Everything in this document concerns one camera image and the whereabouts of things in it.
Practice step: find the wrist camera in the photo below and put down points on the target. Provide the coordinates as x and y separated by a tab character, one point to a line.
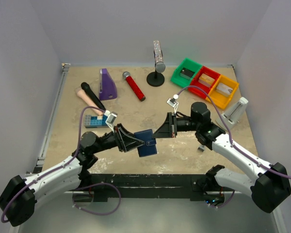
111	116
173	102

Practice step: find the aluminium frame rail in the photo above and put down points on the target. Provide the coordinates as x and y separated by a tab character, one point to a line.
59	183
43	152

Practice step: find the black microphone stand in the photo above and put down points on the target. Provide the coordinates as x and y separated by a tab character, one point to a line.
155	79

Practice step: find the green storage bin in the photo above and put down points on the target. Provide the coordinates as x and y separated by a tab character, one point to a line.
188	64

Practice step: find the purple metronome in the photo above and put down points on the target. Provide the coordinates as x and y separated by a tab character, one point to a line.
107	90

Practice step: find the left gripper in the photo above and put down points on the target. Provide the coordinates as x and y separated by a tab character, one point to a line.
120	138

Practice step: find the black microphone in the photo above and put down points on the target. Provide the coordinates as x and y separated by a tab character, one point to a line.
86	87

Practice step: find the tan card in red bin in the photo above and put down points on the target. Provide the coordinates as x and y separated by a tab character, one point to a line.
206	80

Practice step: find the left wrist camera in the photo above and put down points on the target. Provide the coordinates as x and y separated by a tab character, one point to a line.
111	116

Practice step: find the aluminium front frame rail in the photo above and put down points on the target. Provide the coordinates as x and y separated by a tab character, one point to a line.
59	183

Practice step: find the glitter microphone on stand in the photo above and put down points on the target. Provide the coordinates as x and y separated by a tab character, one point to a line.
158	55

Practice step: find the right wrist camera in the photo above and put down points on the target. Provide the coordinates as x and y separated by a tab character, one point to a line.
173	102

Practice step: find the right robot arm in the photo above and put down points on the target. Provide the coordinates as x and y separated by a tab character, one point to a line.
216	139

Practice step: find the dark card in green bin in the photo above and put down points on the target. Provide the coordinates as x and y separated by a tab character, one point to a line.
186	73

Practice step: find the red storage bin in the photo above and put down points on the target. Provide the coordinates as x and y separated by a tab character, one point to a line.
194	82

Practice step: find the blue grey brick block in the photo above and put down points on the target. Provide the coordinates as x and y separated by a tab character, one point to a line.
95	121

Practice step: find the white grey metronome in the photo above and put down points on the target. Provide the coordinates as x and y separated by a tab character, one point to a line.
232	115

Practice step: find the aluminium left frame rail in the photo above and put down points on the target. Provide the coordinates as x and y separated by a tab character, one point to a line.
43	152

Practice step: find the blue leather card holder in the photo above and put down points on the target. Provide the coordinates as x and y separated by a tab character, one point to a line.
149	146

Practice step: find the pink microphone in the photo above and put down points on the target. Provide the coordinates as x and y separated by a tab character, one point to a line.
82	95

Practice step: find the yellow storage bin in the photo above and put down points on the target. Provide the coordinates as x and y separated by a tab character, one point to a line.
219	100

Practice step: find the red microphone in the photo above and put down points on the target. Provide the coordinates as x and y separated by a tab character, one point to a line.
133	85

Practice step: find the white card in yellow bin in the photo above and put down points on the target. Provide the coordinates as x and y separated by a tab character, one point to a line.
223	89

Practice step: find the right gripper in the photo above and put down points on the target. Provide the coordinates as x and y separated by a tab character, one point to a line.
172	124

